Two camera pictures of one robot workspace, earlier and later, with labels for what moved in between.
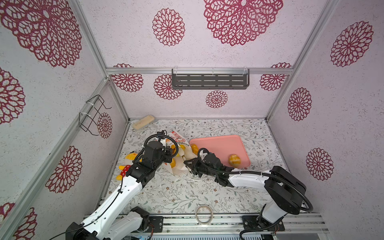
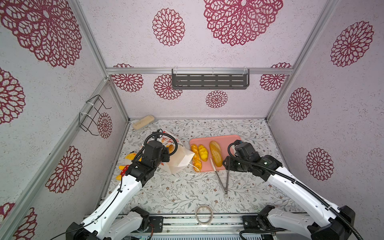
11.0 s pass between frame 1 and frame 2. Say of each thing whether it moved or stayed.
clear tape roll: stayed
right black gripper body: moved
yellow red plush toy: stayed
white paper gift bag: moved
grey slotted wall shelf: stayed
